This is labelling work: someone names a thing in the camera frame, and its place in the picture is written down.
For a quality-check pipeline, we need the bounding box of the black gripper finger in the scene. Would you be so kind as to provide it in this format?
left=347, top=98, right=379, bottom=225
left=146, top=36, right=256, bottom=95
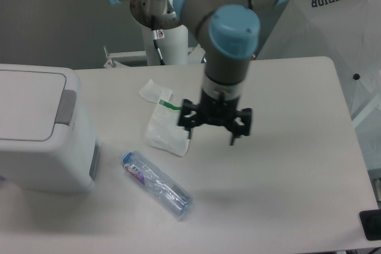
left=228, top=108, right=252, bottom=146
left=177, top=99, right=200, bottom=139

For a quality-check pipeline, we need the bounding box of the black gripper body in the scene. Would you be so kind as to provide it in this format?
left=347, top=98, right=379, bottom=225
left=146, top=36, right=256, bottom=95
left=196, top=90, right=242, bottom=131

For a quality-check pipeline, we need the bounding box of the white plastic trash can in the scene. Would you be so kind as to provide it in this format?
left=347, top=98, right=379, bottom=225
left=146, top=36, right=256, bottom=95
left=1, top=64, right=100, bottom=193

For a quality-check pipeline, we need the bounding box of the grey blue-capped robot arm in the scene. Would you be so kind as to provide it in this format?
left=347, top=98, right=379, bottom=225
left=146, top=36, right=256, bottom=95
left=108, top=0, right=287, bottom=139

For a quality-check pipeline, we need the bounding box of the green plastic strip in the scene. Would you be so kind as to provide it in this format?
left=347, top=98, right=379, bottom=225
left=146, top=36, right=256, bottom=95
left=159, top=99, right=181, bottom=111

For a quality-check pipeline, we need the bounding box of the white plastic bag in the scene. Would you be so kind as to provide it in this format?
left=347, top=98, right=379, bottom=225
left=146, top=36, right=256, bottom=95
left=145, top=103, right=189, bottom=157

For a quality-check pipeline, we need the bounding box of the small white paper wrapper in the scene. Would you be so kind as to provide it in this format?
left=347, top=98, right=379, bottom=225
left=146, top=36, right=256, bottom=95
left=139, top=79, right=172, bottom=103

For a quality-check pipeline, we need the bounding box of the clear plastic water bottle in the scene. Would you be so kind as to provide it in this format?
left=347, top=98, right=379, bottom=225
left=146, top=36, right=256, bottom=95
left=120, top=150, right=193, bottom=217

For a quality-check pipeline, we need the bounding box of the white umbrella with lettering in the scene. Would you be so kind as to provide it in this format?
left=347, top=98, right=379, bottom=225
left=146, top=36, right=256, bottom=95
left=258, top=0, right=380, bottom=170

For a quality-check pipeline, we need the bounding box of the black device at table edge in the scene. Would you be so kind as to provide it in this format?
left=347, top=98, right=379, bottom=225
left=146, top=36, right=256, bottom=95
left=359, top=209, right=380, bottom=241

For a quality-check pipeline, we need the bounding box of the white metal base frame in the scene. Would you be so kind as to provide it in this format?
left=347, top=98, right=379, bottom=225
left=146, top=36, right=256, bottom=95
left=103, top=45, right=207, bottom=68

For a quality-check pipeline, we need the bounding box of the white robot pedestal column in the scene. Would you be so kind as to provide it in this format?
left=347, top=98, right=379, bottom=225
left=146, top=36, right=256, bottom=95
left=130, top=0, right=188, bottom=65

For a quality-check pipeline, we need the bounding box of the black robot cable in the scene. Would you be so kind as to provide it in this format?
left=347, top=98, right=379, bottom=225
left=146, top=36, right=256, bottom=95
left=150, top=15, right=166, bottom=66

